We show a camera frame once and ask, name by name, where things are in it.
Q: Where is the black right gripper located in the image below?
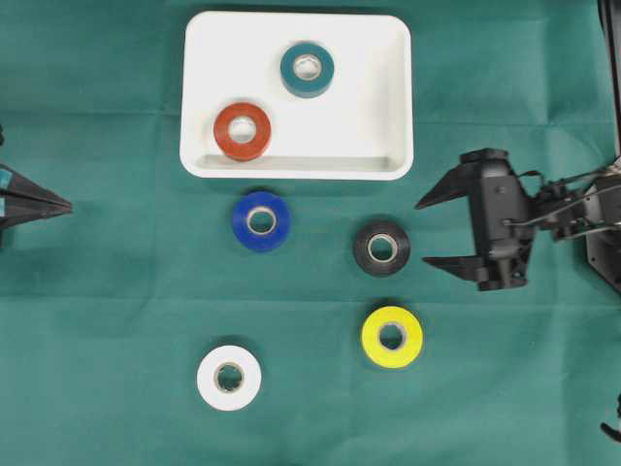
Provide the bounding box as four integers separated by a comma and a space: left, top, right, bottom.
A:
415, 148, 535, 291

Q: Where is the yellow tape roll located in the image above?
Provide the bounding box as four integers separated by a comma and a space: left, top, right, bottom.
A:
360, 306, 424, 369

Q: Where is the white tape roll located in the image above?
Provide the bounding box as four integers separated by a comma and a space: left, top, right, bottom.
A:
196, 345, 262, 412

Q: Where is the green table cloth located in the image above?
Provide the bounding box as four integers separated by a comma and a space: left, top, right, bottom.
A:
1, 1, 620, 465

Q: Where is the white plastic tray case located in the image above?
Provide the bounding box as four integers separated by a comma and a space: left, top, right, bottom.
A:
180, 11, 414, 181

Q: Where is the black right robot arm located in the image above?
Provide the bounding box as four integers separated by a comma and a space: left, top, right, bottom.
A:
416, 148, 620, 291

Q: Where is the black tape roll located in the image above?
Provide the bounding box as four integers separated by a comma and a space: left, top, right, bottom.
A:
353, 219, 411, 277

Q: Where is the blue tape roll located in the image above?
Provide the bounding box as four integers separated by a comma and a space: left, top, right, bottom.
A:
232, 191, 291, 252

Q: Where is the black clip at edge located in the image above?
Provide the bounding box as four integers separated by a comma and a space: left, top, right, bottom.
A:
600, 395, 621, 444

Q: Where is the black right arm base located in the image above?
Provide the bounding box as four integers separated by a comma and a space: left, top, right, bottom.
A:
586, 232, 621, 292

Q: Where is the red tape roll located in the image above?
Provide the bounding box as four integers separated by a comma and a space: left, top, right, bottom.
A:
213, 102, 272, 162

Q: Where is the teal green tape roll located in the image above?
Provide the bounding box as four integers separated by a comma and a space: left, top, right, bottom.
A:
280, 42, 335, 98

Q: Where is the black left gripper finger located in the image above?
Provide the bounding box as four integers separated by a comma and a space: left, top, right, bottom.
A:
1, 196, 73, 228
1, 164, 72, 207

